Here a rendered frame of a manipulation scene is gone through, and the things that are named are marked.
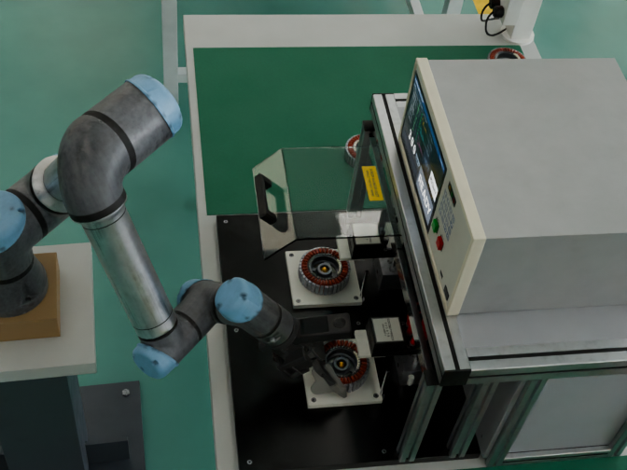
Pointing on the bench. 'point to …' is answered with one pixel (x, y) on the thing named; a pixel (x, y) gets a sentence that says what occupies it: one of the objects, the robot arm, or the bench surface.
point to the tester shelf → (421, 268)
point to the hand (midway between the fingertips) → (342, 366)
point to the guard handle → (263, 199)
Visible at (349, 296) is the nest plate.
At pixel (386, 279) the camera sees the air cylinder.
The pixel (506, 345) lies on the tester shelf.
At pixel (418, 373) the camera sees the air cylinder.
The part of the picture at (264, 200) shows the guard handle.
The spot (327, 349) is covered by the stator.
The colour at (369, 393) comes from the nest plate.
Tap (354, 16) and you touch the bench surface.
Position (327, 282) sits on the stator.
